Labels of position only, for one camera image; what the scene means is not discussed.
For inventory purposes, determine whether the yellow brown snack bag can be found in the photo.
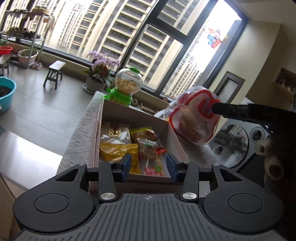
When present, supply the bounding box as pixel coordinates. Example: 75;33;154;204
99;142;141;174

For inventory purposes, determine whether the red label hawthorn snack packet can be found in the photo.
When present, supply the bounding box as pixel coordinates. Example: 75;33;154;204
139;157;169;178

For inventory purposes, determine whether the dark panda snack bag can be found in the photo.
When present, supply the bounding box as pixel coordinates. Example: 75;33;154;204
100;121;132;145

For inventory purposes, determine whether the clear round cookie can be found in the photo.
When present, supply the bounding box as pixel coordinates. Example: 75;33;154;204
137;138;167;160

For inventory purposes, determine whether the red spicy strip snack bag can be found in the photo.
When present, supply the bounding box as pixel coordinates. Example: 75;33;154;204
129;126;158;143

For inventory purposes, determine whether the white textured tablecloth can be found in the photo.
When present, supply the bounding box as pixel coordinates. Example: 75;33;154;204
57;91;218;174

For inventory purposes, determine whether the pink cardboard box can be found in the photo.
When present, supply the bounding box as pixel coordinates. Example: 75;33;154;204
90;99;187;194

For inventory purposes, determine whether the grey washing machine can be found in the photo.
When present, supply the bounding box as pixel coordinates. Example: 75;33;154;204
209;119;269;171

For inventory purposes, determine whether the red rabbit face snack bag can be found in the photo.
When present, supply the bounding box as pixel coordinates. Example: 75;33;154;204
164;86;220;144

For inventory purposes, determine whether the dark framed door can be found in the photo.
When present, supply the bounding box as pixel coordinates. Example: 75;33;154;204
214;71;245;103

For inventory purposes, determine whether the green candy dispenser globe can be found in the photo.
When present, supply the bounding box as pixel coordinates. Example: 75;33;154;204
104;67;144;106

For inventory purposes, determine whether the pink orchid flower pot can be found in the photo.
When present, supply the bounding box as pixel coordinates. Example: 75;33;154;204
84;50;120;92

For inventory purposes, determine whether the cartoon window sticker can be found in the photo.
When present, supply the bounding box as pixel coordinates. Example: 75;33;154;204
207;28;229;49

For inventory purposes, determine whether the small dark wooden stool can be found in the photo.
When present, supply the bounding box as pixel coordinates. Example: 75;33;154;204
43;60;66;90

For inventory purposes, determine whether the blue plastic basin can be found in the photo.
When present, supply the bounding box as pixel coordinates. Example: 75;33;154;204
0;77;17;113

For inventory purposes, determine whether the potted green plant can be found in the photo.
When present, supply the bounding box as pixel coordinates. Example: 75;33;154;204
18;49;39;67

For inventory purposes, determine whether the wooden bench stool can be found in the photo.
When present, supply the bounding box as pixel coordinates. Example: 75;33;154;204
0;55;10;76

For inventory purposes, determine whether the red plastic basin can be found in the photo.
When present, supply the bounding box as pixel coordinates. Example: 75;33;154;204
0;46;13;56

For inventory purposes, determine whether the metal shoe rack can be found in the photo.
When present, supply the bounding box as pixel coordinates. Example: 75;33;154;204
1;6;55;68

